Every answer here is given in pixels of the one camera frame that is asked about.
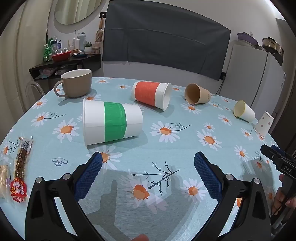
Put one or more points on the dark wooden shelf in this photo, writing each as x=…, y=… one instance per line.
x=76, y=61

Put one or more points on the purple pot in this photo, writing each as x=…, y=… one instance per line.
x=247, y=39

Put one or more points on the orange banded white paper cup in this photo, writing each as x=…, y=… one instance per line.
x=146, y=93

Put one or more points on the white pump bottle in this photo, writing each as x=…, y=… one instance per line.
x=81, y=41

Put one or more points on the beige ceramic mug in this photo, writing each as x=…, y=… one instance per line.
x=77, y=85

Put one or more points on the person's right hand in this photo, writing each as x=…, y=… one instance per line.
x=278, y=197

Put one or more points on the green banded white paper cup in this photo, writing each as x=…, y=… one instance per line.
x=114, y=121

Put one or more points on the pastel packet on shelf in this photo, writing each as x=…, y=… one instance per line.
x=47, y=72

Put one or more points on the daisy print blue tablecloth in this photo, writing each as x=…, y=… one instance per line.
x=175, y=143

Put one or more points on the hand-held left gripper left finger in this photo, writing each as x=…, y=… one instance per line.
x=89, y=178

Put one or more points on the dark blue dish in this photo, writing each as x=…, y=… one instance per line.
x=78, y=55

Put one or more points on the small heart patterned paper cup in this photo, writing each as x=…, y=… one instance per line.
x=264, y=124

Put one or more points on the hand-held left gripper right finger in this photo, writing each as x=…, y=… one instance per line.
x=208, y=178

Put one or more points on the wooden hairbrush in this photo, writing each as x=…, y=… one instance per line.
x=99, y=34

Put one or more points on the steel pot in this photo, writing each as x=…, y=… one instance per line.
x=272, y=46

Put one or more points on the orange object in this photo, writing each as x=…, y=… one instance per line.
x=140, y=238

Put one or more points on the clear peanut snack packet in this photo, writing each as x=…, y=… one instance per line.
x=3, y=180

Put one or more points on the dark grey wall cloth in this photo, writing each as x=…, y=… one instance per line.
x=161, y=34

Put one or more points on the green glass bottle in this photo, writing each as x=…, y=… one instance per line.
x=47, y=54

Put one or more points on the small glass jar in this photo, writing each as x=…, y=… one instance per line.
x=96, y=50

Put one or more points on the clear plastic chair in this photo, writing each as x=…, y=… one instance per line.
x=32, y=90

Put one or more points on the brown paper cup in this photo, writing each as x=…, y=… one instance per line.
x=203, y=93

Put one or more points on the small potted plant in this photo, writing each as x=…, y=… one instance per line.
x=88, y=49

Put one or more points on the oval wall mirror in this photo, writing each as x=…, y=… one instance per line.
x=74, y=11

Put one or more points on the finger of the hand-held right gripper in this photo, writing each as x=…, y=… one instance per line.
x=278, y=150
x=268, y=151

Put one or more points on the small white paper cup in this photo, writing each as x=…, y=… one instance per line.
x=247, y=113

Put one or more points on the red snack bar packet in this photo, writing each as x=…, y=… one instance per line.
x=20, y=162

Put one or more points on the red bowl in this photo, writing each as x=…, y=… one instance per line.
x=60, y=56

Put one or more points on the white refrigerator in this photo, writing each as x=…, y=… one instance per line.
x=252, y=76

